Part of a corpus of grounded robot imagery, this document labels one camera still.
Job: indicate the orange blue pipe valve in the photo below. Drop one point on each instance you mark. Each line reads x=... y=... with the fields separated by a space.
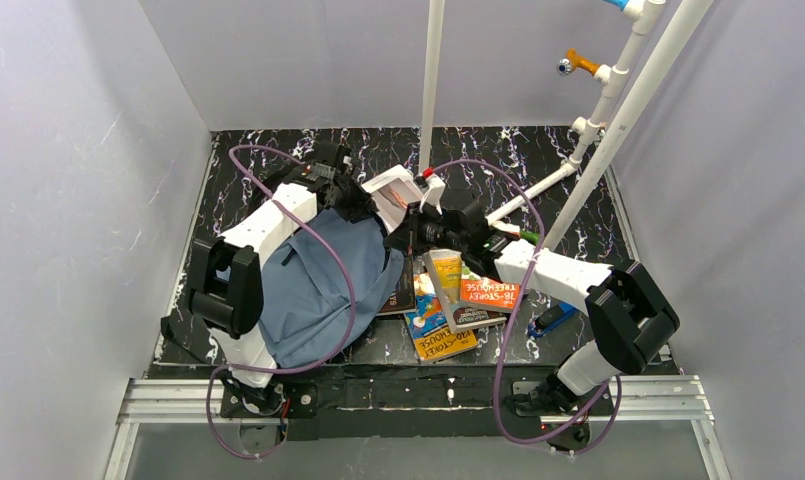
x=573 y=61

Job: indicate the white pvc pipe frame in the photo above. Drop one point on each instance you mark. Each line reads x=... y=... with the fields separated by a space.
x=495 y=63

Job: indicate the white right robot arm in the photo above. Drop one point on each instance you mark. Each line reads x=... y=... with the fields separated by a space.
x=630 y=317

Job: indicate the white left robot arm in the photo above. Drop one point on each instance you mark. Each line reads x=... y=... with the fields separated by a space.
x=224 y=283

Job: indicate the dark three days book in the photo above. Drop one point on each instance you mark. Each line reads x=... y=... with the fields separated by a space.
x=403 y=298

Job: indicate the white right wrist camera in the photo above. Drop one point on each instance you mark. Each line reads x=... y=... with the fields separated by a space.
x=432 y=188

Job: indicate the light blue student backpack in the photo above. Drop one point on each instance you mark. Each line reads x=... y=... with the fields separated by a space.
x=306 y=300

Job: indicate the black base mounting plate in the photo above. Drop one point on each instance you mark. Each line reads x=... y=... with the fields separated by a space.
x=390 y=401

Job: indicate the colourful blue storey book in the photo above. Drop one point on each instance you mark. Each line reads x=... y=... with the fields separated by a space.
x=428 y=327

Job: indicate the beige paperback book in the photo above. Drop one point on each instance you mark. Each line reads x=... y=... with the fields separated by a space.
x=444 y=268

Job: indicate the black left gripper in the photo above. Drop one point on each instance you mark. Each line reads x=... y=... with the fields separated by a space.
x=357 y=196

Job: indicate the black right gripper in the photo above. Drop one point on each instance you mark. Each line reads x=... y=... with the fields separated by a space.
x=414 y=232

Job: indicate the white style magazine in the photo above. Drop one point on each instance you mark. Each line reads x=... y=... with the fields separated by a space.
x=392 y=191

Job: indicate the orange storey treehouse book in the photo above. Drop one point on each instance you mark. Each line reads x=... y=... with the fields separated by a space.
x=480 y=283

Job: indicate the aluminium rail frame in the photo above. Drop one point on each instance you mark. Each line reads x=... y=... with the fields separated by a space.
x=645 y=398

